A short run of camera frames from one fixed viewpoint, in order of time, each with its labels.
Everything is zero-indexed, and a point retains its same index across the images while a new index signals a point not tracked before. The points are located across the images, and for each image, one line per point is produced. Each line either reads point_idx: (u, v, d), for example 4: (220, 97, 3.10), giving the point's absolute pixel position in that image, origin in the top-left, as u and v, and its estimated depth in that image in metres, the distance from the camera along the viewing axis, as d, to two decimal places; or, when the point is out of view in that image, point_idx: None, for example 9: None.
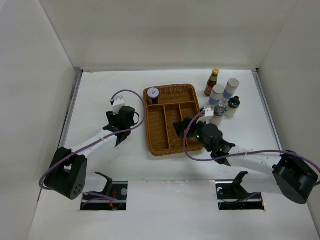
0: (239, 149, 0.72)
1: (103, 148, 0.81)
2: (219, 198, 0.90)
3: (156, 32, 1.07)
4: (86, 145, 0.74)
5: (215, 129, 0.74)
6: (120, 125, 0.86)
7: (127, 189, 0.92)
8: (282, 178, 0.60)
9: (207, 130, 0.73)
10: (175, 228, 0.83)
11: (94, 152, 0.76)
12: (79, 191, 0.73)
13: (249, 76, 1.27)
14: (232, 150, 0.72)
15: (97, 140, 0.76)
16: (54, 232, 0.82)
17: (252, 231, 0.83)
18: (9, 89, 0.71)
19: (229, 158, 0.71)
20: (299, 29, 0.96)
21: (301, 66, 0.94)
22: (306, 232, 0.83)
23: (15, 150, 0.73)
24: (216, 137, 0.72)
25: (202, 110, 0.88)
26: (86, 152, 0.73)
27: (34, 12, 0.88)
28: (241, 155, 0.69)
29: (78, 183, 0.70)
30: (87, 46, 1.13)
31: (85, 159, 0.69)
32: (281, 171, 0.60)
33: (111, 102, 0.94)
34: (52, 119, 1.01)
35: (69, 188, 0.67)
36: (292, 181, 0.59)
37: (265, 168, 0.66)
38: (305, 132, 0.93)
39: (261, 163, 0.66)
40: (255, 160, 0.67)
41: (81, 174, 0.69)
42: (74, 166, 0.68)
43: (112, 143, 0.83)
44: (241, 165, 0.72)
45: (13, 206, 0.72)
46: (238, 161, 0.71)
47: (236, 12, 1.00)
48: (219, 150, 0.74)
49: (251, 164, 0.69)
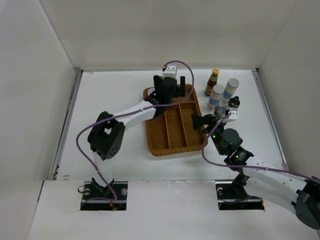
0: (258, 161, 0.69)
1: (142, 118, 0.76)
2: (219, 198, 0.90)
3: (156, 31, 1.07)
4: (126, 113, 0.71)
5: (234, 135, 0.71)
6: (160, 98, 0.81)
7: (127, 189, 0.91)
8: (305, 205, 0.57)
9: (227, 135, 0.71)
10: (176, 228, 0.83)
11: (133, 121, 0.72)
12: (113, 155, 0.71)
13: (249, 76, 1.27)
14: (250, 160, 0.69)
15: (136, 110, 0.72)
16: (54, 233, 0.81)
17: (252, 232, 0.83)
18: (9, 89, 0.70)
19: (245, 168, 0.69)
20: (299, 29, 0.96)
21: (302, 66, 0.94)
22: (305, 232, 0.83)
23: (15, 152, 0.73)
24: (235, 143, 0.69)
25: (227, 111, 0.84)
26: (125, 119, 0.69)
27: (34, 11, 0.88)
28: (261, 169, 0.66)
29: (114, 146, 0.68)
30: (87, 46, 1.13)
31: (124, 127, 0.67)
32: (305, 199, 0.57)
33: (163, 68, 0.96)
34: (52, 119, 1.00)
35: (107, 147, 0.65)
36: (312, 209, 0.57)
37: (285, 189, 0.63)
38: (306, 133, 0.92)
39: (283, 183, 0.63)
40: (276, 179, 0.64)
41: (118, 139, 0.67)
42: (113, 130, 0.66)
43: (150, 115, 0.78)
44: (255, 177, 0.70)
45: (13, 207, 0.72)
46: (255, 173, 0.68)
47: (236, 12, 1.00)
48: (235, 157, 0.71)
49: (269, 180, 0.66)
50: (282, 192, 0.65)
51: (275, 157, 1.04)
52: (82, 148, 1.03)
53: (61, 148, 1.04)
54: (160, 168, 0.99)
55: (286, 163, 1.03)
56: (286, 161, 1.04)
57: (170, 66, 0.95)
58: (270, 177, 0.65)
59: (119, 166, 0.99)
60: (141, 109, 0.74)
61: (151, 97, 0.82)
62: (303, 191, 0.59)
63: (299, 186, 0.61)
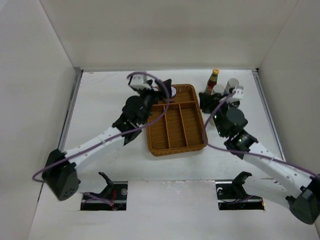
0: (263, 150, 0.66)
1: (108, 148, 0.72)
2: (219, 198, 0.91)
3: (156, 31, 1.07)
4: (82, 149, 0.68)
5: (239, 116, 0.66)
6: (129, 120, 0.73)
7: (127, 189, 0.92)
8: (307, 202, 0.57)
9: (231, 115, 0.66)
10: (176, 228, 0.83)
11: (93, 155, 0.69)
12: (71, 193, 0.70)
13: (249, 76, 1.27)
14: (254, 148, 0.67)
15: (97, 143, 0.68)
16: (54, 233, 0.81)
17: (252, 232, 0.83)
18: (9, 89, 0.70)
19: (247, 155, 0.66)
20: (299, 29, 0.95)
21: (302, 66, 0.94)
22: (306, 232, 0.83)
23: (15, 152, 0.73)
24: (238, 125, 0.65)
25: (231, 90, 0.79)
26: (80, 158, 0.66)
27: (34, 11, 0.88)
28: (266, 159, 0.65)
29: (69, 187, 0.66)
30: (87, 46, 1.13)
31: (73, 171, 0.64)
32: (308, 196, 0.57)
33: (128, 78, 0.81)
34: (52, 119, 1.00)
35: (59, 192, 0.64)
36: (313, 207, 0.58)
37: (288, 183, 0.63)
38: (306, 133, 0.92)
39: (287, 177, 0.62)
40: (281, 172, 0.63)
41: (71, 181, 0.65)
42: (63, 173, 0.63)
43: (119, 143, 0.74)
44: (256, 165, 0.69)
45: (13, 207, 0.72)
46: (259, 162, 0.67)
47: (236, 12, 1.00)
48: (237, 140, 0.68)
49: (273, 172, 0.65)
50: (283, 185, 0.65)
51: None
52: None
53: (61, 148, 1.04)
54: (160, 168, 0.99)
55: None
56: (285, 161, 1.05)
57: (136, 75, 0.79)
58: (275, 169, 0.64)
59: (119, 166, 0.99)
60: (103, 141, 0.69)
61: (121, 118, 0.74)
62: (305, 187, 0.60)
63: (302, 181, 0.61)
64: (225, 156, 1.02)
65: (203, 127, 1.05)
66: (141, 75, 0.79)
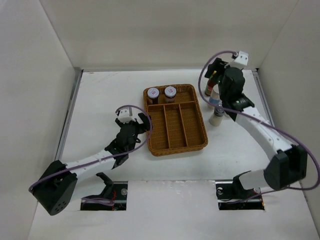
0: (256, 113, 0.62)
1: (101, 168, 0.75)
2: (218, 198, 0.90)
3: (156, 31, 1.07)
4: (82, 164, 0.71)
5: (239, 74, 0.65)
6: (120, 145, 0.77)
7: (127, 189, 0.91)
8: (278, 164, 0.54)
9: (229, 72, 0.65)
10: (176, 228, 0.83)
11: (88, 172, 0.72)
12: (62, 208, 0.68)
13: (249, 76, 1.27)
14: (247, 109, 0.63)
15: (93, 161, 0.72)
16: (54, 233, 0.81)
17: (252, 232, 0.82)
18: (9, 89, 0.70)
19: (239, 115, 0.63)
20: (299, 29, 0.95)
21: (302, 65, 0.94)
22: (306, 232, 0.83)
23: (16, 152, 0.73)
24: (236, 79, 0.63)
25: (234, 55, 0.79)
26: (79, 171, 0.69)
27: (34, 11, 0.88)
28: (254, 120, 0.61)
29: (62, 201, 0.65)
30: (86, 46, 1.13)
31: (76, 179, 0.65)
32: (282, 158, 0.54)
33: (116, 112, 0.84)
34: (52, 119, 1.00)
35: (53, 203, 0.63)
36: (284, 170, 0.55)
37: (268, 146, 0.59)
38: (305, 133, 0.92)
39: (268, 140, 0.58)
40: (264, 134, 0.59)
41: (67, 193, 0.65)
42: (62, 183, 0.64)
43: (110, 166, 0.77)
44: (245, 128, 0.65)
45: (14, 206, 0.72)
46: (247, 123, 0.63)
47: (236, 12, 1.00)
48: (234, 102, 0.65)
49: (257, 133, 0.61)
50: (263, 148, 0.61)
51: None
52: (82, 148, 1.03)
53: (61, 148, 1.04)
54: (160, 168, 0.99)
55: None
56: None
57: (123, 109, 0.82)
58: (259, 130, 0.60)
59: (119, 166, 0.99)
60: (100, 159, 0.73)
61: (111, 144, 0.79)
62: (283, 152, 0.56)
63: (283, 147, 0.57)
64: (225, 156, 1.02)
65: (203, 127, 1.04)
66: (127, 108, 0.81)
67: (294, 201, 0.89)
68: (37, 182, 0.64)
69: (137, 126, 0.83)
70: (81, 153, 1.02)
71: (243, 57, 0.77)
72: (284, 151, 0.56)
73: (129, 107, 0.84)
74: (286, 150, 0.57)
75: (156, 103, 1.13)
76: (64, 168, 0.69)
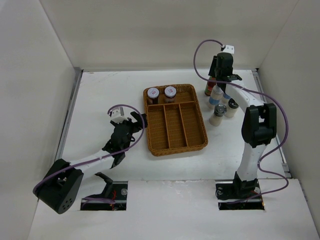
0: (241, 83, 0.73)
1: (101, 167, 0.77)
2: (219, 198, 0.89)
3: (156, 31, 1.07)
4: (84, 160, 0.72)
5: (228, 53, 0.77)
6: (115, 145, 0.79)
7: (126, 189, 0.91)
8: (248, 114, 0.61)
9: (220, 53, 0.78)
10: (176, 227, 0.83)
11: (90, 170, 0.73)
12: (68, 206, 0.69)
13: (249, 76, 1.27)
14: (234, 81, 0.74)
15: (94, 158, 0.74)
16: (54, 233, 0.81)
17: (252, 232, 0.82)
18: (9, 88, 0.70)
19: (227, 85, 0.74)
20: (299, 29, 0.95)
21: (302, 65, 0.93)
22: (307, 232, 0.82)
23: (16, 151, 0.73)
24: (225, 57, 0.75)
25: (221, 46, 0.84)
26: (82, 168, 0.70)
27: (34, 11, 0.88)
28: (238, 87, 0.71)
29: (69, 198, 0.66)
30: (87, 46, 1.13)
31: (81, 174, 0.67)
32: (252, 109, 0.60)
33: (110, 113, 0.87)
34: (52, 119, 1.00)
35: (60, 200, 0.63)
36: (253, 121, 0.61)
37: (246, 105, 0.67)
38: (305, 132, 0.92)
39: (246, 99, 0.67)
40: (243, 96, 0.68)
41: (74, 189, 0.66)
42: (69, 179, 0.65)
43: (108, 165, 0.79)
44: (233, 97, 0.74)
45: (13, 206, 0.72)
46: (233, 91, 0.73)
47: (236, 12, 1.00)
48: (226, 77, 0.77)
49: (239, 97, 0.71)
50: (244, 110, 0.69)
51: (276, 157, 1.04)
52: (82, 148, 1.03)
53: (61, 148, 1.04)
54: (160, 168, 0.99)
55: (286, 163, 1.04)
56: (285, 161, 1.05)
57: (115, 110, 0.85)
58: (240, 94, 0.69)
59: (119, 166, 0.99)
60: (100, 157, 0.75)
61: (108, 143, 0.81)
62: (255, 106, 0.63)
63: (257, 104, 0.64)
64: (225, 156, 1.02)
65: (202, 127, 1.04)
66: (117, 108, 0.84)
67: (294, 201, 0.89)
68: (42, 181, 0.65)
69: (131, 126, 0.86)
70: (81, 153, 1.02)
71: (229, 48, 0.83)
72: (256, 107, 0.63)
73: (120, 107, 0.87)
74: (259, 107, 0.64)
75: (156, 102, 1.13)
76: (68, 166, 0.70)
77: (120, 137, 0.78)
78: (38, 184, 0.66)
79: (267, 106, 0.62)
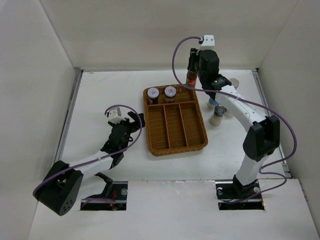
0: (233, 91, 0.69)
1: (100, 168, 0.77)
2: (219, 198, 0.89)
3: (156, 31, 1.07)
4: (83, 162, 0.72)
5: (212, 55, 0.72)
6: (113, 146, 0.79)
7: (126, 189, 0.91)
8: (253, 133, 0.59)
9: (204, 54, 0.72)
10: (176, 227, 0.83)
11: (90, 171, 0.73)
12: (69, 207, 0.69)
13: (249, 76, 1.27)
14: (225, 88, 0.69)
15: (93, 159, 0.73)
16: (53, 233, 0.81)
17: (251, 232, 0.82)
18: (9, 88, 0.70)
19: (218, 94, 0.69)
20: (300, 28, 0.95)
21: (302, 65, 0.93)
22: (307, 233, 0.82)
23: (16, 151, 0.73)
24: (211, 60, 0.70)
25: (200, 39, 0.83)
26: (82, 169, 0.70)
27: (34, 11, 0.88)
28: (231, 97, 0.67)
29: (70, 199, 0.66)
30: (87, 46, 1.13)
31: (80, 175, 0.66)
32: (257, 128, 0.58)
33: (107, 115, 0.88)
34: (52, 119, 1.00)
35: (61, 203, 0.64)
36: (259, 139, 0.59)
37: (245, 119, 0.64)
38: (305, 132, 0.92)
39: (245, 114, 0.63)
40: (241, 109, 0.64)
41: (74, 190, 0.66)
42: (69, 180, 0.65)
43: (107, 166, 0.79)
44: (226, 105, 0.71)
45: (13, 207, 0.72)
46: (225, 100, 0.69)
47: (236, 12, 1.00)
48: (214, 82, 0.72)
49: (234, 108, 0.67)
50: (241, 123, 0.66)
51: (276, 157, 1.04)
52: (82, 148, 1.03)
53: (61, 148, 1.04)
54: (160, 169, 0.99)
55: (286, 163, 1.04)
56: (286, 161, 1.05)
57: (111, 110, 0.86)
58: (236, 105, 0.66)
59: (118, 166, 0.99)
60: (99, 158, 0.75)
61: (107, 144, 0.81)
62: (258, 123, 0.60)
63: (259, 120, 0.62)
64: (225, 156, 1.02)
65: (202, 127, 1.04)
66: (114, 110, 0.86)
67: (294, 201, 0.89)
68: (42, 183, 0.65)
69: (129, 126, 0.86)
70: (81, 153, 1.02)
71: (208, 39, 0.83)
72: (260, 123, 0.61)
73: (117, 107, 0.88)
74: (261, 122, 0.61)
75: (156, 103, 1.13)
76: (68, 167, 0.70)
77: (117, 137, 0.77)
78: (38, 187, 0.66)
79: (269, 120, 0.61)
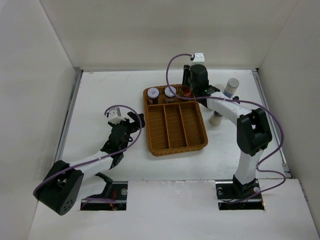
0: (221, 94, 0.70)
1: (99, 168, 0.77)
2: (219, 198, 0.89)
3: (156, 31, 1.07)
4: (82, 162, 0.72)
5: (201, 67, 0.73)
6: (113, 146, 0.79)
7: (126, 189, 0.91)
8: (241, 125, 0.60)
9: (193, 67, 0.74)
10: (176, 227, 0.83)
11: (90, 171, 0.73)
12: (69, 207, 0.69)
13: (249, 75, 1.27)
14: (214, 94, 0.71)
15: (93, 159, 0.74)
16: (53, 234, 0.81)
17: (251, 232, 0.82)
18: (9, 88, 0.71)
19: (208, 100, 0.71)
20: (299, 29, 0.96)
21: (302, 65, 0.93)
22: (307, 233, 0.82)
23: (17, 151, 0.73)
24: (200, 72, 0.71)
25: (191, 57, 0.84)
26: (82, 168, 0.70)
27: (34, 11, 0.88)
28: (219, 99, 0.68)
29: (70, 199, 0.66)
30: (87, 47, 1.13)
31: (81, 174, 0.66)
32: (244, 120, 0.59)
33: None
34: (52, 119, 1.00)
35: (61, 202, 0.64)
36: (248, 130, 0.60)
37: (234, 115, 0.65)
38: (305, 132, 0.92)
39: (232, 110, 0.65)
40: (228, 107, 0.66)
41: (74, 190, 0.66)
42: (69, 180, 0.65)
43: (107, 166, 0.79)
44: (217, 110, 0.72)
45: (13, 207, 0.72)
46: (215, 104, 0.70)
47: (235, 12, 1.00)
48: (204, 91, 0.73)
49: (224, 110, 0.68)
50: (233, 122, 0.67)
51: (276, 157, 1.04)
52: (82, 148, 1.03)
53: (61, 148, 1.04)
54: (160, 168, 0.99)
55: (286, 163, 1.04)
56: (286, 161, 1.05)
57: (111, 110, 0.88)
58: (224, 106, 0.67)
59: (118, 166, 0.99)
60: (99, 158, 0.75)
61: (106, 145, 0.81)
62: (246, 115, 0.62)
63: (246, 113, 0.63)
64: (225, 156, 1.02)
65: (202, 127, 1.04)
66: (114, 110, 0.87)
67: (294, 201, 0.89)
68: (42, 183, 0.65)
69: (129, 126, 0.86)
70: (81, 153, 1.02)
71: (198, 56, 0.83)
72: (247, 115, 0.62)
73: (117, 107, 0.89)
74: (249, 115, 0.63)
75: (156, 103, 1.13)
76: (68, 166, 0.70)
77: (117, 137, 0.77)
78: (38, 186, 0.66)
79: (255, 112, 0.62)
